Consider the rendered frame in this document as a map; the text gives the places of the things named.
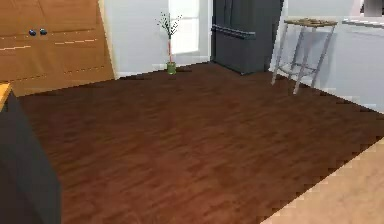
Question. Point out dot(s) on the dark grey fridge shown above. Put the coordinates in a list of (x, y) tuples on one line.
[(245, 46)]

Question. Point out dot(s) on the black cabinet with wooden top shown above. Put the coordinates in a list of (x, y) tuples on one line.
[(23, 166)]

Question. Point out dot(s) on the grey stool with wooden seat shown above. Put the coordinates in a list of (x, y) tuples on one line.
[(310, 22)]

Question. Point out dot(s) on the brown wooden cupboard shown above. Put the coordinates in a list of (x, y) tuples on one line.
[(60, 50)]

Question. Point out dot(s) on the house plant in green pot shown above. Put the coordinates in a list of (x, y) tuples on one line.
[(170, 66)]

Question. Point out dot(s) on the white window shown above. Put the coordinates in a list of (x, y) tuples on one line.
[(185, 30)]

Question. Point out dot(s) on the white kitchen counter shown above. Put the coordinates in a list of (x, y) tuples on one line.
[(360, 60)]

